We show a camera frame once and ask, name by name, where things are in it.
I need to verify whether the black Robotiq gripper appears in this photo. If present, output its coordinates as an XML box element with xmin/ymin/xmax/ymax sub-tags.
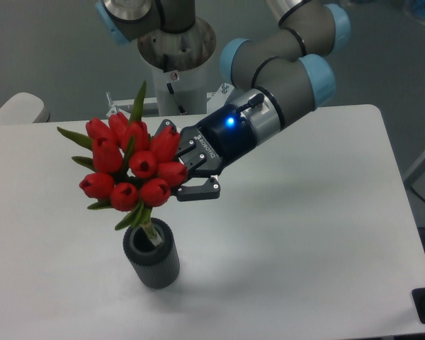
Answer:
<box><xmin>154</xmin><ymin>107</ymin><xmax>259</xmax><ymax>202</ymax></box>

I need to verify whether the red tulip bouquet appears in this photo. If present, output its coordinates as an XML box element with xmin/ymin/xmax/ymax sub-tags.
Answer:
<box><xmin>57</xmin><ymin>84</ymin><xmax>188</xmax><ymax>247</ymax></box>

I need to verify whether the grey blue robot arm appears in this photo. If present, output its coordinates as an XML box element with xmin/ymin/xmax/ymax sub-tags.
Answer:
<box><xmin>96</xmin><ymin>1</ymin><xmax>351</xmax><ymax>201</ymax></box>

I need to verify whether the dark grey ribbed vase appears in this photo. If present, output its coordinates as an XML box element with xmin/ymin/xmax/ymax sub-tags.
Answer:
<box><xmin>123</xmin><ymin>217</ymin><xmax>180</xmax><ymax>289</ymax></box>

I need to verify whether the white chair back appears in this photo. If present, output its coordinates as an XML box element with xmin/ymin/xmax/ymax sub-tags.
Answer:
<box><xmin>0</xmin><ymin>92</ymin><xmax>50</xmax><ymax>126</ymax></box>

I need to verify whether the white pedestal base frame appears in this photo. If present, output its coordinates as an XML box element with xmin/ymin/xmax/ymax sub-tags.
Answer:
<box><xmin>106</xmin><ymin>82</ymin><xmax>238</xmax><ymax>118</ymax></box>

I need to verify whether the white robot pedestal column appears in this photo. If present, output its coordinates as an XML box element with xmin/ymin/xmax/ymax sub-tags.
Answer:
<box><xmin>137</xmin><ymin>17</ymin><xmax>216</xmax><ymax>112</ymax></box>

